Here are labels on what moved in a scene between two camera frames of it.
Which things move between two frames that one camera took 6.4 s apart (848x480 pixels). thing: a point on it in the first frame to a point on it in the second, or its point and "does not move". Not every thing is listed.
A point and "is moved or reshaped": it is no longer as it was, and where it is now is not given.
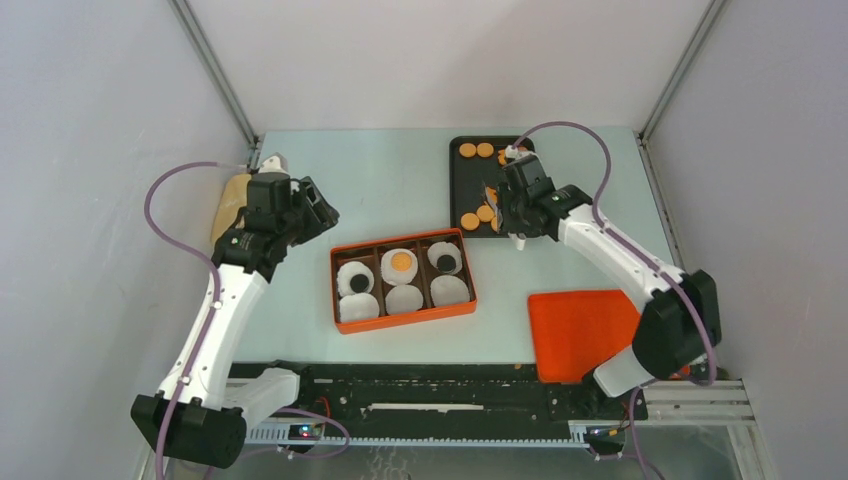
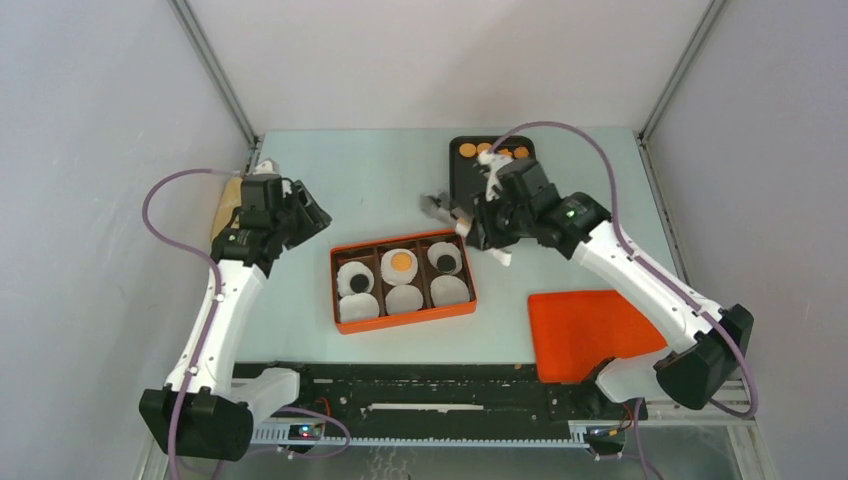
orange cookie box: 395,280 does not move
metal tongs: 497,213 is moved or reshaped
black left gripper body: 305,220 does not move
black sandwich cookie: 446,263 does not move
